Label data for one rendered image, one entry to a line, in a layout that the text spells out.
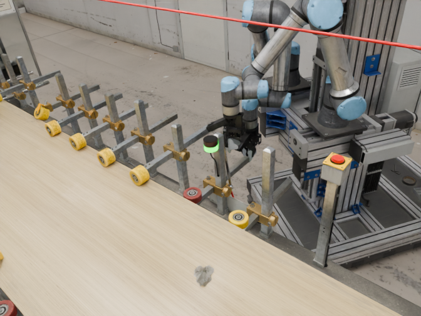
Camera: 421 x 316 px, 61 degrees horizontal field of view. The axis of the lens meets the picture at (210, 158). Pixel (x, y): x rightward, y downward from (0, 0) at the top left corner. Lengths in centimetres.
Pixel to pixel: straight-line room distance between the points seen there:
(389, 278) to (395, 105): 106
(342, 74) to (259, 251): 75
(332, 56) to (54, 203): 131
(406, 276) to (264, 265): 143
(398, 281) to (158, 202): 159
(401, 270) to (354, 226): 39
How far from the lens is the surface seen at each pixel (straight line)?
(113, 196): 166
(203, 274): 128
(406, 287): 255
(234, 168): 177
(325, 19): 141
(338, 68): 152
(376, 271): 257
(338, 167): 122
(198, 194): 157
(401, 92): 214
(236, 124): 157
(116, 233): 149
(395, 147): 189
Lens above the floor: 194
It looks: 36 degrees down
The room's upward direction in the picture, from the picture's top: 5 degrees counter-clockwise
